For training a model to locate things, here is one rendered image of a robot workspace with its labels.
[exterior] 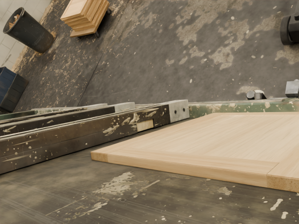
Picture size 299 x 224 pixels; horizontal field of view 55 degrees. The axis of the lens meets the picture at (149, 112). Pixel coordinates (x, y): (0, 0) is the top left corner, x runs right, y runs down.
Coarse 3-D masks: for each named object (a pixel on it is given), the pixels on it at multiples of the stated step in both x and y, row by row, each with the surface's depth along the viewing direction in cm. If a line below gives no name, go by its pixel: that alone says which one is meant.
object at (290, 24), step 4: (296, 8) 193; (296, 12) 182; (292, 16) 187; (296, 16) 181; (292, 20) 186; (296, 20) 184; (292, 24) 185; (296, 24) 183; (292, 28) 186; (296, 28) 184; (292, 32) 187; (296, 32) 186; (292, 36) 191; (296, 36) 189; (296, 40) 193
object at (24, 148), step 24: (96, 120) 78; (120, 120) 84; (144, 120) 92; (168, 120) 102; (0, 144) 59; (24, 144) 63; (48, 144) 67; (72, 144) 72; (96, 144) 77; (0, 168) 59
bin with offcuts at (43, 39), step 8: (16, 16) 462; (24, 16) 444; (8, 24) 471; (16, 24) 437; (24, 24) 444; (32, 24) 454; (40, 24) 473; (8, 32) 443; (16, 32) 444; (24, 32) 449; (32, 32) 456; (40, 32) 465; (48, 32) 482; (24, 40) 459; (32, 40) 462; (40, 40) 468; (48, 40) 477; (32, 48) 479; (40, 48) 477
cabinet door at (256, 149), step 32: (192, 128) 79; (224, 128) 74; (256, 128) 70; (288, 128) 66; (96, 160) 62; (128, 160) 55; (160, 160) 50; (192, 160) 48; (224, 160) 46; (256, 160) 44; (288, 160) 43
